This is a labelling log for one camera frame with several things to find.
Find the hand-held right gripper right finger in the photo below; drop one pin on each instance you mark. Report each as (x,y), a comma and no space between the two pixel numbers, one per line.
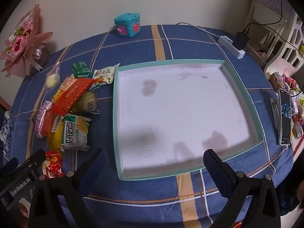
(213,171)

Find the blue white snack packet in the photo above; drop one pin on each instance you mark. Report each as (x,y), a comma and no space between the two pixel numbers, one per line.
(6,130)

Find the yellow clear snack packet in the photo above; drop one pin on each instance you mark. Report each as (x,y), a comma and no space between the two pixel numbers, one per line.
(54,139)

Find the pink flower bouquet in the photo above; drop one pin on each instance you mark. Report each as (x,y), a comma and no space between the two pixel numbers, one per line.
(21,42)

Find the white shelf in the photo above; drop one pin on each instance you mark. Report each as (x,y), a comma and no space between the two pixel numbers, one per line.
(253,14)

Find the pink snack packet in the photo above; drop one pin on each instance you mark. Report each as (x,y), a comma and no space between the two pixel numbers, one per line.
(42,114)

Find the black charger plug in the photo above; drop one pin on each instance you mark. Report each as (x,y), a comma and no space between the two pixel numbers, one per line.
(239,40)

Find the clear round pastry packet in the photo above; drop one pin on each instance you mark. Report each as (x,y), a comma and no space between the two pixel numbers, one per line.
(52,80)

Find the teal house-shaped box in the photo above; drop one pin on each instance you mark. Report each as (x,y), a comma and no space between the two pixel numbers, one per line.
(127,25)

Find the long red snack packet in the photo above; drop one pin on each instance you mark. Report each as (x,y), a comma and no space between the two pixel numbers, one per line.
(68,97)

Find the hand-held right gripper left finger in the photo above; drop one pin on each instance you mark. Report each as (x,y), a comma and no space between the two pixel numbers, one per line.
(97,166)

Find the blue plaid tablecloth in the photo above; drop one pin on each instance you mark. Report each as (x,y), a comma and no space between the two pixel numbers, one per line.
(190,42)

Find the round cookie packet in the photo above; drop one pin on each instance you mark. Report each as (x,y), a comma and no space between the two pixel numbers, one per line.
(89,101)

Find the small red snack packet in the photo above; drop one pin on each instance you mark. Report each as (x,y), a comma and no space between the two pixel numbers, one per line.
(53,165)

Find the white power strip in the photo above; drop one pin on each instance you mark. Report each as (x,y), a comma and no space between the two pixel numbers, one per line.
(225,40)

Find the orange yellow snack packet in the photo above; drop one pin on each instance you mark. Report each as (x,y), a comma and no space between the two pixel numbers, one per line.
(65,83)

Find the stack of tape rolls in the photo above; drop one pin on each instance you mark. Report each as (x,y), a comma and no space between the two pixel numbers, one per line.
(275,78)

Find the white tray with teal rim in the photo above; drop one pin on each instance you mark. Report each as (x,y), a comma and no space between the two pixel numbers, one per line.
(180,114)

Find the black smartphone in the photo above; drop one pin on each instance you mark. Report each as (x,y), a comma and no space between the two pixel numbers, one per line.
(285,118)

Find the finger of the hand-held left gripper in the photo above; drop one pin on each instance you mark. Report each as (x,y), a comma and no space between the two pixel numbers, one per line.
(11,163)
(28,162)

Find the cream snack packet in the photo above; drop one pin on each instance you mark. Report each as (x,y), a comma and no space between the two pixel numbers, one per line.
(104,75)

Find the grey phone stand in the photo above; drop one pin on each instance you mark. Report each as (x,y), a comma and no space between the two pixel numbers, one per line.
(275,114)

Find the pile of colourful trinkets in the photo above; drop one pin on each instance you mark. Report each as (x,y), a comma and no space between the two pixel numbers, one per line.
(298,121)

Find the white green corn snack packet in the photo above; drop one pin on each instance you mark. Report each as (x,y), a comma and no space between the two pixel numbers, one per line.
(76,133)

